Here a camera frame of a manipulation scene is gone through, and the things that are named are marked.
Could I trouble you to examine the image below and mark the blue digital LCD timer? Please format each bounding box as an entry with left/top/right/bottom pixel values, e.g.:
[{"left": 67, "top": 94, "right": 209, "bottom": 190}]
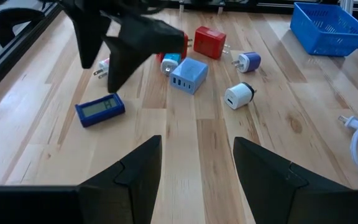
[{"left": 74, "top": 93, "right": 126, "bottom": 129}]

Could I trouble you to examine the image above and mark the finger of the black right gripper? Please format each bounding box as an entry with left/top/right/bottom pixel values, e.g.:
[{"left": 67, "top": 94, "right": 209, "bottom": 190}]
[
  {"left": 102, "top": 14, "right": 187, "bottom": 94},
  {"left": 62, "top": 4, "right": 112, "bottom": 70}
]

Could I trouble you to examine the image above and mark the light blue multiport charger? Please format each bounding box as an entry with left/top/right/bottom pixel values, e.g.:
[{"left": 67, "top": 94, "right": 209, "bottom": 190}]
[{"left": 169, "top": 56, "right": 209, "bottom": 96}]

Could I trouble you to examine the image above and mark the black table clamp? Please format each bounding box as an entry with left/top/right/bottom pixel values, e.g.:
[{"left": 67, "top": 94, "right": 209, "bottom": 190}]
[{"left": 0, "top": 7, "right": 47, "bottom": 48}]

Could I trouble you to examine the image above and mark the pink white small charger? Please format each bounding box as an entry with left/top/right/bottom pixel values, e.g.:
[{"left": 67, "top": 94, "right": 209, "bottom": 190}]
[{"left": 93, "top": 57, "right": 111, "bottom": 80}]

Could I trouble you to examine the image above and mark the purple white USB charger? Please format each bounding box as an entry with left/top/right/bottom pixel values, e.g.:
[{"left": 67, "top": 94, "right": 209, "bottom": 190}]
[{"left": 231, "top": 50, "right": 262, "bottom": 74}]

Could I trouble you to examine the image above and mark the white lamp power cord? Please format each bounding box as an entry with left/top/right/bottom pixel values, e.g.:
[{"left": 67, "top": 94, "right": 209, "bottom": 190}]
[{"left": 337, "top": 114, "right": 358, "bottom": 178}]

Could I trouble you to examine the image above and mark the red wall charger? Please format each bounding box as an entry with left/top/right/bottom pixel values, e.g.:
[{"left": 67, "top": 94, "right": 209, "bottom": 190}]
[
  {"left": 155, "top": 30, "right": 194, "bottom": 65},
  {"left": 193, "top": 25, "right": 231, "bottom": 60}
]

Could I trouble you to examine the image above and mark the blue plastic basket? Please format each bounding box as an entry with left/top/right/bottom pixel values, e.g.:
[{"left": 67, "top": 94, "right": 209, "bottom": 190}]
[{"left": 289, "top": 1, "right": 358, "bottom": 58}]

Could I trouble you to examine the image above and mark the teal white small charger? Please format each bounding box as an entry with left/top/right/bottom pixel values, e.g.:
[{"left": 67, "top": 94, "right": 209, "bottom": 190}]
[{"left": 160, "top": 52, "right": 183, "bottom": 77}]

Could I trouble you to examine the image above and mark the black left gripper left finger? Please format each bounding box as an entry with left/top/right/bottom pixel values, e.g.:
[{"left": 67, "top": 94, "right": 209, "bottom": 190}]
[{"left": 78, "top": 134, "right": 163, "bottom": 224}]

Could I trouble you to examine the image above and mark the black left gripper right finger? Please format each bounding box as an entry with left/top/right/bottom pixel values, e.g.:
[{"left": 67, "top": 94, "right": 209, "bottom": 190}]
[{"left": 232, "top": 136, "right": 354, "bottom": 224}]

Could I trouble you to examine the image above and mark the silver aluminium profile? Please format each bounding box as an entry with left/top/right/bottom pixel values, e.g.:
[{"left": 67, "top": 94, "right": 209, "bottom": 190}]
[{"left": 339, "top": 0, "right": 355, "bottom": 16}]

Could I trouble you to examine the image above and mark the white charger black face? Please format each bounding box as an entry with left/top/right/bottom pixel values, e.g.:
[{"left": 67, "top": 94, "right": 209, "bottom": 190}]
[{"left": 223, "top": 81, "right": 258, "bottom": 111}]

